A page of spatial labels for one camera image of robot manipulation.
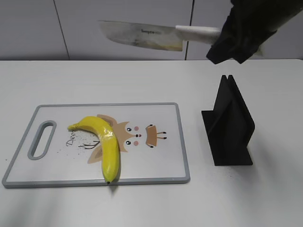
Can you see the yellow plastic banana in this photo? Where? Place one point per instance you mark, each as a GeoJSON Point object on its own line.
{"type": "Point", "coordinates": [108, 152]}

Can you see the grey-rimmed white cutting board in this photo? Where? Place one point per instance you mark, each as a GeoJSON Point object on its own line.
{"type": "Point", "coordinates": [150, 139]}

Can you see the black knife stand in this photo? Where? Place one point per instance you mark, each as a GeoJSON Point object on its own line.
{"type": "Point", "coordinates": [229, 126]}

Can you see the white-handled kitchen knife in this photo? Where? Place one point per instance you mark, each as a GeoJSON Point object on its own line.
{"type": "Point", "coordinates": [168, 38]}

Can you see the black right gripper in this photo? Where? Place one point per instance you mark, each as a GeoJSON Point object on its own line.
{"type": "Point", "coordinates": [249, 24]}

